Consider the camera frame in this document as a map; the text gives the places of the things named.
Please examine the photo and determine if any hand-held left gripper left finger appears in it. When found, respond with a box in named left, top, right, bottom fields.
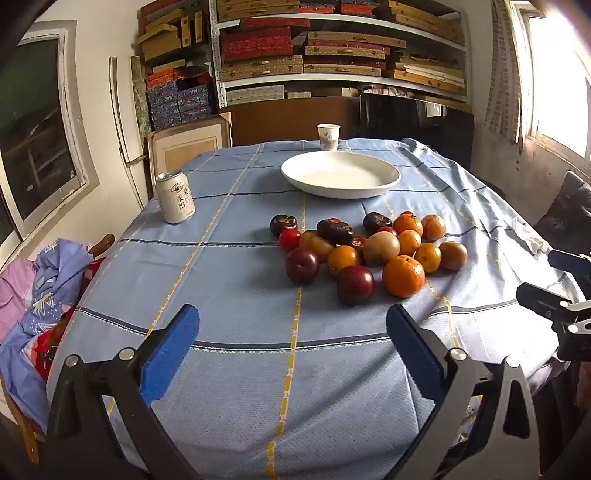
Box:
left=46, top=303, right=201, bottom=480

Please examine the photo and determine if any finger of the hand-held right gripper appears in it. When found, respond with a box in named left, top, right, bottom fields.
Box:
left=549, top=248, right=591, bottom=278
left=516, top=282, right=591, bottom=333

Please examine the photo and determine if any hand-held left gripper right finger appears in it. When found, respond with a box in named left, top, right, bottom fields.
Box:
left=385, top=303, right=541, bottom=480

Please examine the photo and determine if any orange mandarin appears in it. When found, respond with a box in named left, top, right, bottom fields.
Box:
left=382, top=255, right=426, bottom=299
left=414, top=243, right=443, bottom=274
left=393, top=213, right=424, bottom=237
left=397, top=229, right=423, bottom=257
left=421, top=213, right=447, bottom=241

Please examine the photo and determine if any dark red plum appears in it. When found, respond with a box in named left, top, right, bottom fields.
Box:
left=336, top=265, right=376, bottom=307
left=285, top=247, right=320, bottom=284

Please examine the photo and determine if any tan passion fruit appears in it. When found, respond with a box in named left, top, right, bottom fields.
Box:
left=299, top=230, right=335, bottom=263
left=362, top=231, right=402, bottom=267
left=438, top=240, right=468, bottom=271

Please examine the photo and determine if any speckled orange passion fruit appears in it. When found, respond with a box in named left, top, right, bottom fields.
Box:
left=327, top=245, right=361, bottom=277

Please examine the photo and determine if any white plate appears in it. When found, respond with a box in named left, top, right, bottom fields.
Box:
left=281, top=151, right=402, bottom=200

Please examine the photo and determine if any clear plastic wrapper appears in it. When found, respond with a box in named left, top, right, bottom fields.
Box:
left=508, top=218, right=552, bottom=256

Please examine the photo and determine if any black jacket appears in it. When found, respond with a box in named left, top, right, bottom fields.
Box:
left=536, top=171, right=591, bottom=259

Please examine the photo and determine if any blue checked tablecloth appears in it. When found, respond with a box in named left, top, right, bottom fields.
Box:
left=46, top=137, right=585, bottom=480

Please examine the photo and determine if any red cloth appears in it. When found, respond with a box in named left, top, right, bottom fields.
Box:
left=34, top=258, right=105, bottom=384

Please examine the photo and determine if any wooden chair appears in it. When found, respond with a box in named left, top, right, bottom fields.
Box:
left=0, top=233, right=116, bottom=464

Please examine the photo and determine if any blue printed cloth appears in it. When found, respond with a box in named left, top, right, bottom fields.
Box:
left=0, top=239, right=100, bottom=432

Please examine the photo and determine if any white beverage can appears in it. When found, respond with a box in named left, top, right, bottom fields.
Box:
left=154, top=170, right=197, bottom=225

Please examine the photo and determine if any pink cloth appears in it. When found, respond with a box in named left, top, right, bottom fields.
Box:
left=0, top=258, right=40, bottom=342

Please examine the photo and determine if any sunlit white framed window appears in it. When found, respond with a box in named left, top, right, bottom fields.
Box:
left=510, top=0, right=591, bottom=160

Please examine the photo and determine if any beige patterned curtain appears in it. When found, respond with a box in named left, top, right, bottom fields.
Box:
left=484, top=0, right=525, bottom=145

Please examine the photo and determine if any black monitor screen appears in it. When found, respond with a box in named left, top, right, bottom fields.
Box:
left=359, top=91, right=475, bottom=171

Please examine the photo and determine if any white paper cup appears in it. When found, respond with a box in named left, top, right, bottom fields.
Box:
left=317, top=124, right=341, bottom=151

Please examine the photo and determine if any white leaning board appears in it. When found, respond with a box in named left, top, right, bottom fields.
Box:
left=109, top=56, right=149, bottom=209

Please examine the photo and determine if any green stone slab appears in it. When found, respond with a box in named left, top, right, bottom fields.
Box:
left=130, top=55, right=153, bottom=139

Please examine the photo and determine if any stack of blue patterned boxes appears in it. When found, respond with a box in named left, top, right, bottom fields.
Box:
left=145, top=69, right=218, bottom=132

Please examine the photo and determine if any brown wooden cabinet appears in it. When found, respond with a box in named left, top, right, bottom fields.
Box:
left=230, top=96, right=362, bottom=147

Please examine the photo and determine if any white metal shelf rack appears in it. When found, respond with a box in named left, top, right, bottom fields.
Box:
left=209, top=0, right=472, bottom=106

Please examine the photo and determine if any stack of tan boxes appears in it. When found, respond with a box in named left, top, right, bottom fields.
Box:
left=136, top=0, right=211, bottom=63

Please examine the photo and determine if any stack of flat patterned boxes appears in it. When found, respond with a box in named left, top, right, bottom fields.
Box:
left=216, top=0, right=467, bottom=104

